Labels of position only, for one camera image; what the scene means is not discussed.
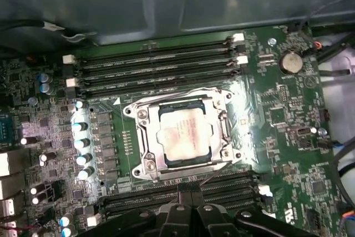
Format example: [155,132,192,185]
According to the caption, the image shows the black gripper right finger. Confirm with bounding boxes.
[191,183,303,237]

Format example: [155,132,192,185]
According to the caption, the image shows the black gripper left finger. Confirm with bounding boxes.
[79,183,195,237]

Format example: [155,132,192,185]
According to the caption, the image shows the metal locking lever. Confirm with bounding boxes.
[123,87,222,113]
[152,153,244,184]

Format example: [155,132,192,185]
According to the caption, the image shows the metal socket cover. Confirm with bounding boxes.
[138,94,236,177]

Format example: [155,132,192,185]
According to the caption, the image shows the silver CPU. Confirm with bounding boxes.
[156,100,220,170]

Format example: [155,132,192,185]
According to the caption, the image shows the CPU socket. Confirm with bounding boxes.
[121,87,244,184]

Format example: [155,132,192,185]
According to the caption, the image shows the green motherboard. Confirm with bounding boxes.
[0,24,344,237]

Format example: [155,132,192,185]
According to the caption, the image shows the round coin battery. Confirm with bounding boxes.
[278,49,303,74]

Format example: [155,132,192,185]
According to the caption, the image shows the black wire white label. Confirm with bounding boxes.
[0,19,98,44]

